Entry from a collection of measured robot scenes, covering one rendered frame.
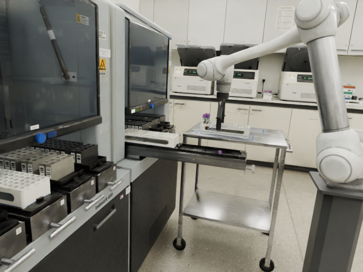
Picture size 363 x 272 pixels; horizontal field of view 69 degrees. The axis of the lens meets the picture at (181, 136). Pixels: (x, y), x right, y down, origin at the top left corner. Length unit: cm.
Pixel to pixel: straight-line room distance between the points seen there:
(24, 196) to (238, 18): 351
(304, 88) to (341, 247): 238
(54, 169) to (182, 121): 292
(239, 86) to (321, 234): 242
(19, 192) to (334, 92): 112
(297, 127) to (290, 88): 49
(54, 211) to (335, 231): 122
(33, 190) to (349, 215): 129
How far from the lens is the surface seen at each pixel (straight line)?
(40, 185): 84
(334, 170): 117
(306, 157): 376
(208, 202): 198
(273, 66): 419
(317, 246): 156
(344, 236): 153
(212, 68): 143
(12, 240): 77
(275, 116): 359
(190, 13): 403
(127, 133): 138
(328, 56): 122
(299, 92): 360
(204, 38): 393
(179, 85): 369
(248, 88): 356
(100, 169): 103
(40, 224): 82
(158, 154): 132
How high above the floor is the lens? 118
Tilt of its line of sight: 13 degrees down
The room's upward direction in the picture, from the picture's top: 3 degrees clockwise
